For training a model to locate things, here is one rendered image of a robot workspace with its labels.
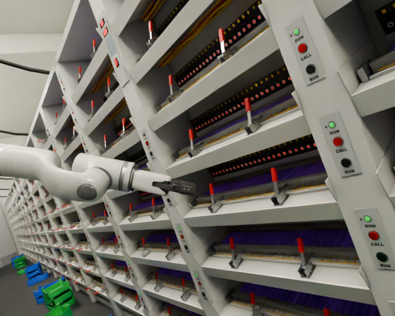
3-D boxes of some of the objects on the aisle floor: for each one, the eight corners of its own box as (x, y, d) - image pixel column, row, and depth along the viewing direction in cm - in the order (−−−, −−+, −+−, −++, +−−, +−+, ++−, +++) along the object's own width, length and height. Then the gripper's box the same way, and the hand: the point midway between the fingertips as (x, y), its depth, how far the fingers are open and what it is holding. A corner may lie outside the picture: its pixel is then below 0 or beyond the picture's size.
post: (252, 404, 107) (87, -37, 109) (235, 394, 114) (81, -20, 116) (283, 366, 119) (134, -31, 121) (266, 358, 126) (126, -15, 128)
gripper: (127, 165, 74) (199, 179, 75) (137, 163, 90) (195, 173, 91) (122, 194, 74) (193, 207, 75) (132, 187, 90) (190, 197, 91)
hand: (187, 188), depth 83 cm, fingers open, 3 cm apart
